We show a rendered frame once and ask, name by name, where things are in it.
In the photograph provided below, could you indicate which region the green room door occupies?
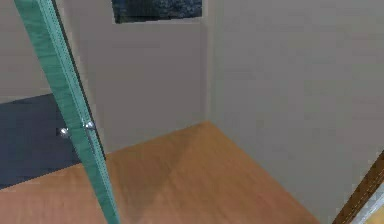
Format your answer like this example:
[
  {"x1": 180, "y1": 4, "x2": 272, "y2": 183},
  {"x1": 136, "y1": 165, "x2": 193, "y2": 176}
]
[{"x1": 13, "y1": 0, "x2": 122, "y2": 224}]

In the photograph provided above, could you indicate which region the dark framed wall picture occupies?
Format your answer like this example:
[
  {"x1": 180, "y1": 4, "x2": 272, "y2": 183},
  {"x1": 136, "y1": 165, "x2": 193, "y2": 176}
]
[{"x1": 111, "y1": 0, "x2": 204, "y2": 24}]

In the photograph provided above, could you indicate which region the brown wooden door frame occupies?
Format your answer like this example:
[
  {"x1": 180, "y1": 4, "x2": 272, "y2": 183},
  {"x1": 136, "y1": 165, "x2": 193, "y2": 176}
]
[{"x1": 331, "y1": 150, "x2": 384, "y2": 224}]

